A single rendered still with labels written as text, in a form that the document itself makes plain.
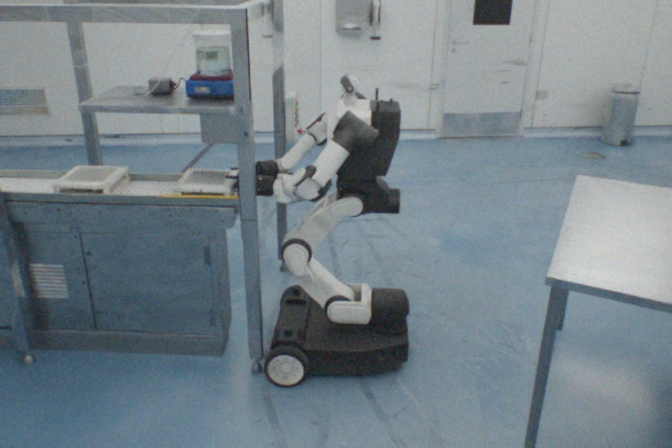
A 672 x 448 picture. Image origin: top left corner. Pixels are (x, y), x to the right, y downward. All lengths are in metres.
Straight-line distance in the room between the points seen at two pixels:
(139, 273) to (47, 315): 0.54
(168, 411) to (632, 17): 5.99
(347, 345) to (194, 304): 0.74
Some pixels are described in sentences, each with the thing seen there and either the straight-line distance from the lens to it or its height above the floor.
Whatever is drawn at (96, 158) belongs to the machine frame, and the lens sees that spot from 3.68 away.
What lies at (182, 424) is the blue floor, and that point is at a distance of 2.68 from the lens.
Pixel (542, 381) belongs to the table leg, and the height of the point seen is 0.42.
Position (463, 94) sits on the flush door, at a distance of 6.51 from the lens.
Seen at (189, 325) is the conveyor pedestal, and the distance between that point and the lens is 2.93.
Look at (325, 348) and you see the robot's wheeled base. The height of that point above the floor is 0.17.
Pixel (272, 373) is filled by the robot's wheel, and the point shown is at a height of 0.07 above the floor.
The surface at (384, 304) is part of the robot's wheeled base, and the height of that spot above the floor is 0.32.
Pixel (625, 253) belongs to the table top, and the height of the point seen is 0.85.
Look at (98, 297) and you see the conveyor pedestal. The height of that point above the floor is 0.32.
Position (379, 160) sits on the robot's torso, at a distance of 2.42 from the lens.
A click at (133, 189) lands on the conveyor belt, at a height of 0.83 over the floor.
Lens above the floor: 1.80
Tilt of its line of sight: 22 degrees down
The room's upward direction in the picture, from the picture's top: 1 degrees clockwise
